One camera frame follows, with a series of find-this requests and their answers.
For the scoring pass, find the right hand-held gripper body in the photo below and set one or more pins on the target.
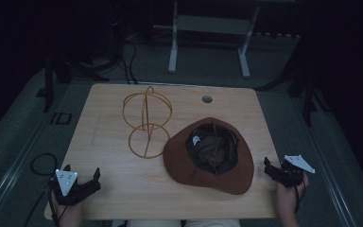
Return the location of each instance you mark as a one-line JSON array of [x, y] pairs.
[[293, 176]]

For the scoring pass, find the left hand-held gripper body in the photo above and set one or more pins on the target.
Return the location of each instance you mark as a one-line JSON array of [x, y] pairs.
[[66, 184]]

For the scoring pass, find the brown felt hat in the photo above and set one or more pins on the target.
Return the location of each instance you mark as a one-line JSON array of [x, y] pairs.
[[176, 157]]

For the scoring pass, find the person's right hand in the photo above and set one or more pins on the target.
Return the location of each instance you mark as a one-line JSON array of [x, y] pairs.
[[286, 198]]

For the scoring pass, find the person's left hand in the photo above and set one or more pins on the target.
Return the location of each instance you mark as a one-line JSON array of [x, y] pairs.
[[71, 211]]

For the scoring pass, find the black metal stand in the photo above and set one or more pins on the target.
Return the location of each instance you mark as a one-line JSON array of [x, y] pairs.
[[48, 85], [308, 94]]

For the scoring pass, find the black rectangular floor bracket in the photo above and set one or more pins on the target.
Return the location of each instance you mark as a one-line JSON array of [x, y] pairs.
[[60, 118]]

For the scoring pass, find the white metal desk frame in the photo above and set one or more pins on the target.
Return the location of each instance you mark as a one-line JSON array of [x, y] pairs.
[[212, 24]]

